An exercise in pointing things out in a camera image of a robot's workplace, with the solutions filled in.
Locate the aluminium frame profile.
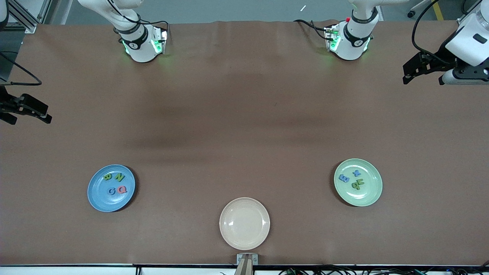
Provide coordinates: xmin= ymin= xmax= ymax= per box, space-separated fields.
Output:
xmin=458 ymin=0 xmax=482 ymax=30
xmin=6 ymin=0 xmax=54 ymax=34

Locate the brown table cover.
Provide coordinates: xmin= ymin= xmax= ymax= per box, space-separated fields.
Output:
xmin=0 ymin=19 xmax=489 ymax=267

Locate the blue plate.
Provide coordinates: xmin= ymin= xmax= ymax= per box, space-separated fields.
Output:
xmin=87 ymin=164 xmax=136 ymax=213

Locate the black chair caster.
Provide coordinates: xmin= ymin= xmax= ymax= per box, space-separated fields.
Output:
xmin=407 ymin=0 xmax=434 ymax=19

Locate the green plate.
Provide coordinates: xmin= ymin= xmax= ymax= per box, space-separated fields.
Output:
xmin=334 ymin=158 xmax=383 ymax=207

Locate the grey metal bracket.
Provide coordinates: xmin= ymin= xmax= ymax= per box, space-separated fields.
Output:
xmin=236 ymin=253 xmax=259 ymax=265

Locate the beige plate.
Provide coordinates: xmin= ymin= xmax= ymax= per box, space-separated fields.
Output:
xmin=219 ymin=197 xmax=270 ymax=251

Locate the yellow floor tape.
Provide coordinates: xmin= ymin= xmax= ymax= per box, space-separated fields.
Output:
xmin=431 ymin=0 xmax=444 ymax=21

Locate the black left arm base cable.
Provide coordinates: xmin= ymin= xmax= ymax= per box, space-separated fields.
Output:
xmin=293 ymin=19 xmax=330 ymax=40

